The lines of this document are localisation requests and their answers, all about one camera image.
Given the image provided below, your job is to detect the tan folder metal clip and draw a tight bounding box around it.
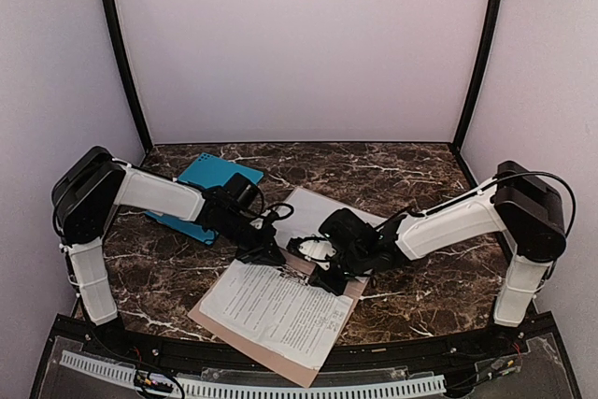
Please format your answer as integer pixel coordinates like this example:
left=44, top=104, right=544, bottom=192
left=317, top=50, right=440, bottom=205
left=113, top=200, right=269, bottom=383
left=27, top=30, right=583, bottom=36
left=278, top=265, right=309, bottom=285

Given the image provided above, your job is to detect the teal folder with black inside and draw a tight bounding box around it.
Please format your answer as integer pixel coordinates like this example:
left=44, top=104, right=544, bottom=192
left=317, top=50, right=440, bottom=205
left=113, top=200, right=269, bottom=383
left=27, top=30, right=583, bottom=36
left=145, top=152, right=263, bottom=246

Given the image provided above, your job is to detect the tan brown folder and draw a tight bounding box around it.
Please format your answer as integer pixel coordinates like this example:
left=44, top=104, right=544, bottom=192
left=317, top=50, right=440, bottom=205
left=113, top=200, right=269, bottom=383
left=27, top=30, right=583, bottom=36
left=188, top=253, right=367, bottom=388

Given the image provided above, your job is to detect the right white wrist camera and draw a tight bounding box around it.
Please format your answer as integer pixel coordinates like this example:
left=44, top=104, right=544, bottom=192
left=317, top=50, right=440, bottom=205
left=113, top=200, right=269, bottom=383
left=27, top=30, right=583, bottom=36
left=286, top=235, right=336, bottom=264

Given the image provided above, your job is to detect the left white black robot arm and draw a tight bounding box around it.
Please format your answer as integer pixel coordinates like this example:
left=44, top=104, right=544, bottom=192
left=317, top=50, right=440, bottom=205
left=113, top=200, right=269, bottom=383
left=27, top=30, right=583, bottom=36
left=50, top=146, right=285, bottom=326

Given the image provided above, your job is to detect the left black frame post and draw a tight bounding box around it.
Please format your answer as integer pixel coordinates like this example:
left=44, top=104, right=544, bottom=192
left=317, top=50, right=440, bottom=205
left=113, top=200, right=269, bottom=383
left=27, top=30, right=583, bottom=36
left=102, top=0, right=153, bottom=154

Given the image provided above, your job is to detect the white slotted cable duct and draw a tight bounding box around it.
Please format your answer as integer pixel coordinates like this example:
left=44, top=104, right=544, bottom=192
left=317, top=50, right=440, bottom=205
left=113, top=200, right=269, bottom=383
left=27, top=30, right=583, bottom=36
left=59, top=350, right=447, bottom=398

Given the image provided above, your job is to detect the printed paper sheet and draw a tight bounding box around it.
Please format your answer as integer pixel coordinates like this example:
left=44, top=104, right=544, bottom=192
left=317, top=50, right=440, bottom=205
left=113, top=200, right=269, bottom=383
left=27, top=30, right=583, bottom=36
left=274, top=187, right=384, bottom=249
left=199, top=261, right=353, bottom=370

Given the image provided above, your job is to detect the right black frame post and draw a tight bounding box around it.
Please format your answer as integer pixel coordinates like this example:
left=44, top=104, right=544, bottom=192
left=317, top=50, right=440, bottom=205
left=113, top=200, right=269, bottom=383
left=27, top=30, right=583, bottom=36
left=451, top=0, right=502, bottom=153

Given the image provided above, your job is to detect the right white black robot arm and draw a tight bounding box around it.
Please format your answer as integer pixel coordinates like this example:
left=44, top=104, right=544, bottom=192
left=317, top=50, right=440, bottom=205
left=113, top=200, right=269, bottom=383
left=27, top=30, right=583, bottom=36
left=309, top=161, right=577, bottom=328

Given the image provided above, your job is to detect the black front rail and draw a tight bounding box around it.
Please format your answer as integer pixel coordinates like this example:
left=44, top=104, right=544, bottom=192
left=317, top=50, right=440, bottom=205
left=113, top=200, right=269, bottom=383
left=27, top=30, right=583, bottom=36
left=51, top=312, right=559, bottom=388

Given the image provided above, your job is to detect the black frame post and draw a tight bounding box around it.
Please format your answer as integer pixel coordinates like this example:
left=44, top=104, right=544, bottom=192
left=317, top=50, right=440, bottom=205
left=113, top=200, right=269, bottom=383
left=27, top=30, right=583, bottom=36
left=102, top=0, right=153, bottom=154
left=451, top=0, right=502, bottom=153

